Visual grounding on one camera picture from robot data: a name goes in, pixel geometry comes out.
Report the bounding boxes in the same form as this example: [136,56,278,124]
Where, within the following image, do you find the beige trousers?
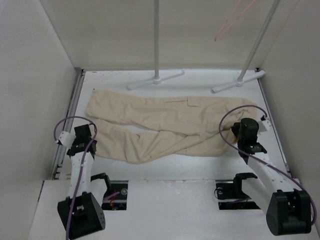
[85,89,257,164]

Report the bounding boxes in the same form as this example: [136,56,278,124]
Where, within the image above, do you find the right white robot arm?
[231,118,312,236]

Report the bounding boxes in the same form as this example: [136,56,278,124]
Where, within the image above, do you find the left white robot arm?
[57,124,112,240]

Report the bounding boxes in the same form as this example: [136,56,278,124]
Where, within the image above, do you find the right white rack stand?
[212,26,265,94]

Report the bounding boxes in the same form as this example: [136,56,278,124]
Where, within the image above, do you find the white rack stand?
[126,0,185,90]
[212,26,265,94]

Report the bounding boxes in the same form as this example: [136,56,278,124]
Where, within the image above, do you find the left white rack stand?
[126,0,185,90]

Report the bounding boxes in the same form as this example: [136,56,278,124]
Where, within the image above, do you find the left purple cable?
[53,115,121,240]

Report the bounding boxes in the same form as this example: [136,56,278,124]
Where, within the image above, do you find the purple cable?
[53,115,121,240]
[218,104,318,226]

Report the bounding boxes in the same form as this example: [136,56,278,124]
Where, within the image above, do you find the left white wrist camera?
[56,131,76,149]

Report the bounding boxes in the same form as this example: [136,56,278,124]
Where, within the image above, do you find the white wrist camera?
[56,131,76,149]
[257,118,272,134]

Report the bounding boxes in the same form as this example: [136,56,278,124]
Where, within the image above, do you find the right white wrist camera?
[257,118,272,134]

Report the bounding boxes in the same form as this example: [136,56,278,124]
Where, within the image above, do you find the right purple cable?
[218,104,318,226]

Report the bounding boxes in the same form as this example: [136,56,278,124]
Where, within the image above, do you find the metal side rail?
[48,67,86,181]

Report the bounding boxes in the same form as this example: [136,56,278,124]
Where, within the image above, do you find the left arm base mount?
[90,173,129,211]

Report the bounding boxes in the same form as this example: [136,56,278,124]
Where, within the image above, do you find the pink wire hanger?
[214,0,256,42]

